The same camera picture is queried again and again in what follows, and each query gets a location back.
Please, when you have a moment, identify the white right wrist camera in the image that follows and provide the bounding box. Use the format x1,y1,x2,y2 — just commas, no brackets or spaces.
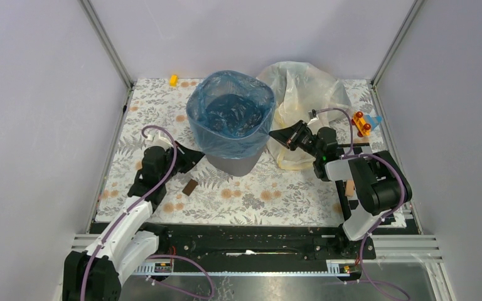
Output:
308,109,319,125

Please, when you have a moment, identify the small yellow toy block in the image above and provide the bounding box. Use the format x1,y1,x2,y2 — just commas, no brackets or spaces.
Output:
169,75,179,87

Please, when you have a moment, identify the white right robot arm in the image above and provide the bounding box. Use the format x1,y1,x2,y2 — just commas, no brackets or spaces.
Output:
269,120,412,258

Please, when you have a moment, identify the small wooden block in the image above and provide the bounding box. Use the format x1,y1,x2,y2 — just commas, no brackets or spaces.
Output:
345,180,355,198

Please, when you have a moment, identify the translucent white plastic bag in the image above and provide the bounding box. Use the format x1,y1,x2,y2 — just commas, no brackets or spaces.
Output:
257,61,352,171

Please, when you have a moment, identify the floral patterned table mat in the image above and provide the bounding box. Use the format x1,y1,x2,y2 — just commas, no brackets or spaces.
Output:
95,78,392,228

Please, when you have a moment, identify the orange toy block car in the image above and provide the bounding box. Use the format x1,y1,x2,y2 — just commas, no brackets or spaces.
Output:
352,111,373,137

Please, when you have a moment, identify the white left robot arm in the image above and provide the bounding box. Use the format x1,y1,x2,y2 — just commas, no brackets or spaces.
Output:
62,143,204,300

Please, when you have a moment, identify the grey mesh trash bin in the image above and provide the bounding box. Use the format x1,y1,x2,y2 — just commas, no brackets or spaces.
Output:
186,70,276,177

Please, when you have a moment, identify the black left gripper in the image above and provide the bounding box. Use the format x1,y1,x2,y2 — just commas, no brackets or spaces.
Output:
159,140,205,184

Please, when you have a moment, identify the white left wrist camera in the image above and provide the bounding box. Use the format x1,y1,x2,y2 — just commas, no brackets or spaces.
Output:
146,131,173,150

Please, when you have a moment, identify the blue plastic trash bag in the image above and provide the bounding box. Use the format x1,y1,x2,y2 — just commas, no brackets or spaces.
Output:
185,70,276,160

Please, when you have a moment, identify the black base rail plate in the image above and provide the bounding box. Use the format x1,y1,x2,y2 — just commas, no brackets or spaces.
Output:
139,223,376,273

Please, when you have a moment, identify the blue toy piece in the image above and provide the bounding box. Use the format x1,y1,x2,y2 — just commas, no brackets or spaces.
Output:
365,115,383,130

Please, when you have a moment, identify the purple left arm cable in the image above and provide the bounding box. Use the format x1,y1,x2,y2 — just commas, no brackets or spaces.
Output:
78,125,216,301

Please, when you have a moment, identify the brown rectangular block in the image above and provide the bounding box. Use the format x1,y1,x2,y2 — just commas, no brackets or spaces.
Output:
182,179,198,196

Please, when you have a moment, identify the black white checkerboard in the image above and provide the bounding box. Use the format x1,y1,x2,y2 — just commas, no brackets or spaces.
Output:
335,142,407,230

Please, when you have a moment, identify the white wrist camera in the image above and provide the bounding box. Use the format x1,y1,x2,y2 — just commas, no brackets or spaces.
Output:
308,109,319,125
146,131,173,150

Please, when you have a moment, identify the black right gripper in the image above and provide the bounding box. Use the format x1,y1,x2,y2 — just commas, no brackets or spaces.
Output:
269,120,322,160

